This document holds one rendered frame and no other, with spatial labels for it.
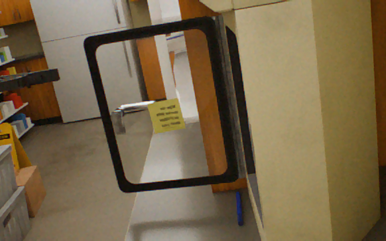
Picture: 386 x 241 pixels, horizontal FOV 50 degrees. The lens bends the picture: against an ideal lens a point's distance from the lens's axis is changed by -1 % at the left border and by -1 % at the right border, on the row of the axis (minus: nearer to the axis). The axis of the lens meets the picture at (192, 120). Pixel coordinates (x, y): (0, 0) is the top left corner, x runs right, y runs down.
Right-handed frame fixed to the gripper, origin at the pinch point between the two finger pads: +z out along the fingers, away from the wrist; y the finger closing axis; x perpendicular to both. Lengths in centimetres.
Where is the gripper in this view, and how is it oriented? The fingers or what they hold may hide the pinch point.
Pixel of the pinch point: (43, 76)
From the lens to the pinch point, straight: 107.8
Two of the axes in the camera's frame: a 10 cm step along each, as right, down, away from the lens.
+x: 1.7, 9.4, 3.0
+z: 9.9, -1.6, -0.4
